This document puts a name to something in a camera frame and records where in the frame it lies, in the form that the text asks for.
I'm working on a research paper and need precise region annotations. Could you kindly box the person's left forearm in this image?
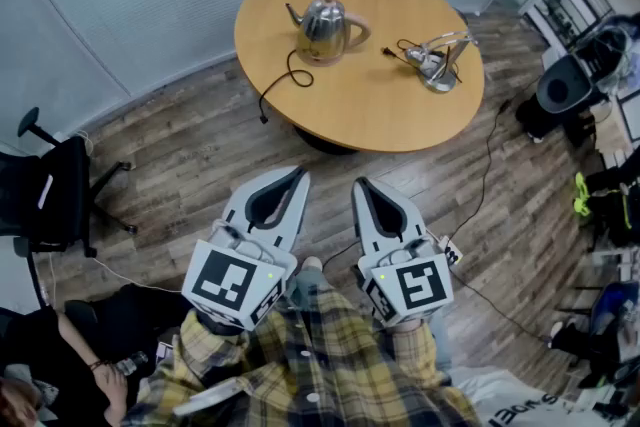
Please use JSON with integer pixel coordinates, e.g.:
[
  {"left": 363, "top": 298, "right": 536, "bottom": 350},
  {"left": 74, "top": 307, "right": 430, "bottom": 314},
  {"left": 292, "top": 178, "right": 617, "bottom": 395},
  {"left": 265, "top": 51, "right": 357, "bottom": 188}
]
[{"left": 149, "top": 309, "right": 252, "bottom": 399}]

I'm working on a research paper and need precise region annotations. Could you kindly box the black lamp power cord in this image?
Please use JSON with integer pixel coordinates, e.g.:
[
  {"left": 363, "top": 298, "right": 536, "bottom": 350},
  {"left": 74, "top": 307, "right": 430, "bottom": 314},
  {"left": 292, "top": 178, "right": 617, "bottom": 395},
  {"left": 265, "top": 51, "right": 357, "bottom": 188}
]
[{"left": 381, "top": 38, "right": 464, "bottom": 84}]

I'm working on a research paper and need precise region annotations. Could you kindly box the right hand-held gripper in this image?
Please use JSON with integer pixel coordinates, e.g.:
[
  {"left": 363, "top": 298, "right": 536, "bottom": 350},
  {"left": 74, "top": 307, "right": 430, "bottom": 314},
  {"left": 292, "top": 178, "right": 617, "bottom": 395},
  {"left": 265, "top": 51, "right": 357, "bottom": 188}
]
[{"left": 351, "top": 176, "right": 456, "bottom": 329}]

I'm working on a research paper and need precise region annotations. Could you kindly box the person's right forearm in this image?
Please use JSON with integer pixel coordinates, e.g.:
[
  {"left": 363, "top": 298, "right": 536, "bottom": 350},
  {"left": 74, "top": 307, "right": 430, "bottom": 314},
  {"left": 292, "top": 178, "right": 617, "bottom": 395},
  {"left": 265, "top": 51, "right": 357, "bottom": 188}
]
[{"left": 384, "top": 318, "right": 452, "bottom": 387}]

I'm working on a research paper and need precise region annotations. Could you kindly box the white plastic bag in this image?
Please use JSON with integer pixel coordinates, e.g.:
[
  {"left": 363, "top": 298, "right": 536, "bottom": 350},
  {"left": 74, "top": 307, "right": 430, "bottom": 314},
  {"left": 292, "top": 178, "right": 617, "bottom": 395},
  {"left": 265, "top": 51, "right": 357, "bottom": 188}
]
[{"left": 449, "top": 366, "right": 594, "bottom": 427}]

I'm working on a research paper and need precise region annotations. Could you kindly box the black floor cable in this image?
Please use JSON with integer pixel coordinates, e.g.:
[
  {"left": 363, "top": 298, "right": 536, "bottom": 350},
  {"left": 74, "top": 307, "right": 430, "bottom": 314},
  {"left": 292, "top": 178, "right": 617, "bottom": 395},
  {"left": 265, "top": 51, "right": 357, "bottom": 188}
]
[{"left": 319, "top": 99, "right": 554, "bottom": 344}]

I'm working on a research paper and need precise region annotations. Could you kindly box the person's jeans leg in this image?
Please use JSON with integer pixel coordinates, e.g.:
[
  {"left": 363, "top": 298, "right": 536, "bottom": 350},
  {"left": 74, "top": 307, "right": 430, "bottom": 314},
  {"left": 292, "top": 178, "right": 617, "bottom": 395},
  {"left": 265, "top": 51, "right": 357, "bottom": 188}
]
[{"left": 286, "top": 256, "right": 342, "bottom": 312}]

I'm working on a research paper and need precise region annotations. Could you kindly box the black office chair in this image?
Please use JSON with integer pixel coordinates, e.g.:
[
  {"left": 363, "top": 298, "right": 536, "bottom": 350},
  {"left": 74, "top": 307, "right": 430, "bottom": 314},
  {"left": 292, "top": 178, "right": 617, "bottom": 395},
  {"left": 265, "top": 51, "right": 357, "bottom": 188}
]
[{"left": 0, "top": 106, "right": 139, "bottom": 312}]

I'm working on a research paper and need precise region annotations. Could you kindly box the white power strip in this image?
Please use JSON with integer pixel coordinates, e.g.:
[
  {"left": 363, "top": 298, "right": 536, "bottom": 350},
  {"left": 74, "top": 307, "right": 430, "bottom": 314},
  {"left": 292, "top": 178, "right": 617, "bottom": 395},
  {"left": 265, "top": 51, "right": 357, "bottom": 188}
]
[{"left": 441, "top": 237, "right": 465, "bottom": 267}]

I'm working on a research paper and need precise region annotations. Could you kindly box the black kettle base power cord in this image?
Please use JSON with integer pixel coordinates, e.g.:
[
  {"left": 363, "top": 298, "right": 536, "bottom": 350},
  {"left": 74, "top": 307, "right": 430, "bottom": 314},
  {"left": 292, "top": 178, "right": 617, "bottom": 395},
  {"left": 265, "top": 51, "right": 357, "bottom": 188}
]
[{"left": 257, "top": 48, "right": 315, "bottom": 125}]

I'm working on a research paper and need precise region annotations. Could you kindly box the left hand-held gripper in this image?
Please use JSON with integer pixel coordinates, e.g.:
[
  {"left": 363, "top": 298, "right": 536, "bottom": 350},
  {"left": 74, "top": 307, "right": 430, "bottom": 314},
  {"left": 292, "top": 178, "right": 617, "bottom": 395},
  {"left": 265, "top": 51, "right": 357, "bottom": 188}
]
[{"left": 180, "top": 165, "right": 312, "bottom": 333}]

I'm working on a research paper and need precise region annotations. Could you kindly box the black table pedestal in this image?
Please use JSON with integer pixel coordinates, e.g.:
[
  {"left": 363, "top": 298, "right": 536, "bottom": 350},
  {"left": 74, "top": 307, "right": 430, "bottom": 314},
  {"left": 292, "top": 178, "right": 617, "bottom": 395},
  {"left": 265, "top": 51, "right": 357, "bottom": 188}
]
[{"left": 291, "top": 124, "right": 362, "bottom": 157}]

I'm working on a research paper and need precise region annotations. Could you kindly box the small clear bottle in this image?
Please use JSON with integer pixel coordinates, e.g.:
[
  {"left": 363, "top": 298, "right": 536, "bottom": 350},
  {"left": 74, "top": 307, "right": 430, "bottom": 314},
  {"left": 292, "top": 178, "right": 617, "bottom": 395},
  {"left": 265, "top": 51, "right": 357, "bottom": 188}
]
[{"left": 115, "top": 350, "right": 150, "bottom": 377}]

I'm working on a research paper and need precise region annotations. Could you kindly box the person's yellow plaid shirt torso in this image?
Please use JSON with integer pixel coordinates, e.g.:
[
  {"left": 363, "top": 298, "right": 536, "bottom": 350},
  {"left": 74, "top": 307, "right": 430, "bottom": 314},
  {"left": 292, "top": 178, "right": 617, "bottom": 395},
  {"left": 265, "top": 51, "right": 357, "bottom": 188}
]
[{"left": 122, "top": 284, "right": 482, "bottom": 427}]

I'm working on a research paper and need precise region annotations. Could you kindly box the silver desk lamp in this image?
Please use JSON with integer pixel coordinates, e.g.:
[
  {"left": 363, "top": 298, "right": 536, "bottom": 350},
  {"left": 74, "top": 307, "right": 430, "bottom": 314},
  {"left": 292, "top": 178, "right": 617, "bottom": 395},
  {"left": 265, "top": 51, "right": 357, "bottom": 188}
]
[{"left": 403, "top": 29, "right": 479, "bottom": 95}]

